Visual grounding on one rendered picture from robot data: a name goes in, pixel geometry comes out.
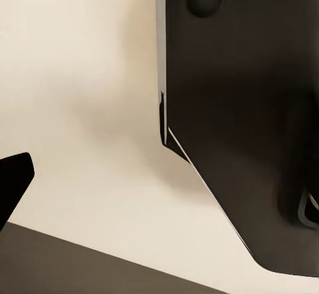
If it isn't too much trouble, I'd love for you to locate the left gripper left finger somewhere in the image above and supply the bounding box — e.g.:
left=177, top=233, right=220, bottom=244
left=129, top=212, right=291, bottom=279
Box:
left=0, top=152, right=35, bottom=231

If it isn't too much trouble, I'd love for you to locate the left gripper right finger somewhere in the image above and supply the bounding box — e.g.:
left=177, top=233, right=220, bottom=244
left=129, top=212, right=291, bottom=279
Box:
left=298, top=151, right=319, bottom=206

